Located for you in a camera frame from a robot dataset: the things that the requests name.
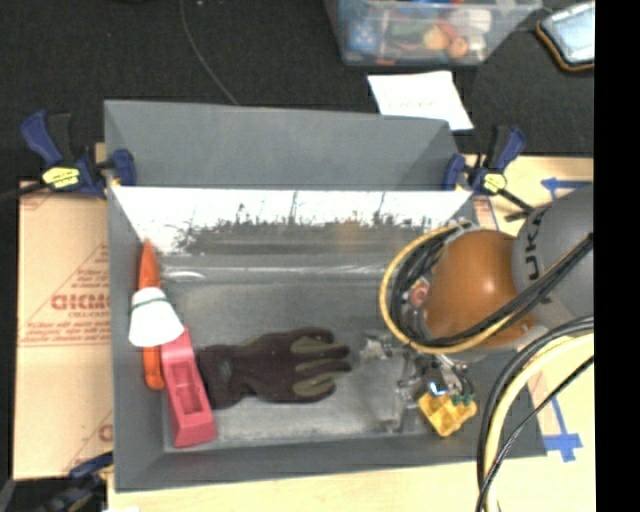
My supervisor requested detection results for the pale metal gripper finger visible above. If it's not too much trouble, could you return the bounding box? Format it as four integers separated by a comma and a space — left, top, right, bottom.
380, 378, 420, 434
358, 333, 405, 364

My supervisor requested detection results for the yellow toy block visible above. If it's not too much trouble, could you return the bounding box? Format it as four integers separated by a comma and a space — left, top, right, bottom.
417, 389, 479, 439

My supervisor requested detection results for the grey metal bin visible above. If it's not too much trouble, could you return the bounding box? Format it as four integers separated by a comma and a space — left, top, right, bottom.
103, 99, 547, 492

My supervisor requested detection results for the dark brown glove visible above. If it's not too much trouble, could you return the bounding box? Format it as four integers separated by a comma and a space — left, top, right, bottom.
195, 326, 354, 411

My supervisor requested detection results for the pink plastic block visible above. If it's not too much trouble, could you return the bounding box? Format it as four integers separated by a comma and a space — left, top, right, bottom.
159, 324, 219, 449

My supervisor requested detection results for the brown cardboard board red print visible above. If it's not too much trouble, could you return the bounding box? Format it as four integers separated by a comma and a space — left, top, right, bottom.
12, 180, 117, 482

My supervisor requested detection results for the orange toy carrot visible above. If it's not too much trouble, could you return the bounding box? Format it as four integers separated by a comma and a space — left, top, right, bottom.
136, 239, 167, 392

